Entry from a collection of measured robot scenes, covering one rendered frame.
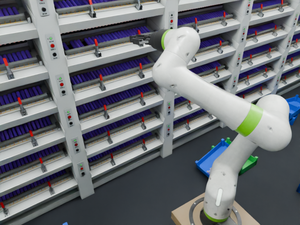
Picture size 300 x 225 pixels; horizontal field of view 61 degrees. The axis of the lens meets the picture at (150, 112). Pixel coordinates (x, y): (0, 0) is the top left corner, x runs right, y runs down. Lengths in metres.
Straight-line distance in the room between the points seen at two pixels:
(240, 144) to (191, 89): 0.42
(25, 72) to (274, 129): 1.08
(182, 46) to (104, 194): 1.30
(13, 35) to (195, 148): 1.60
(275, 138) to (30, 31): 1.06
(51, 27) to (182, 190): 1.34
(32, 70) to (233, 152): 1.01
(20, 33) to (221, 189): 1.09
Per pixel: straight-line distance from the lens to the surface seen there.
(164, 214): 1.79
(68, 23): 1.30
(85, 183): 1.83
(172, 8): 1.58
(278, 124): 0.94
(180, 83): 0.88
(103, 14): 1.38
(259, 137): 0.93
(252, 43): 2.30
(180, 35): 0.93
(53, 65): 1.33
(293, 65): 3.10
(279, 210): 1.98
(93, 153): 1.69
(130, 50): 1.48
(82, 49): 1.42
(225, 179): 1.23
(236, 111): 0.90
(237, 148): 1.21
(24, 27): 1.28
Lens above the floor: 1.48
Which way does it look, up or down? 34 degrees down
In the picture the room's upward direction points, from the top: 1 degrees counter-clockwise
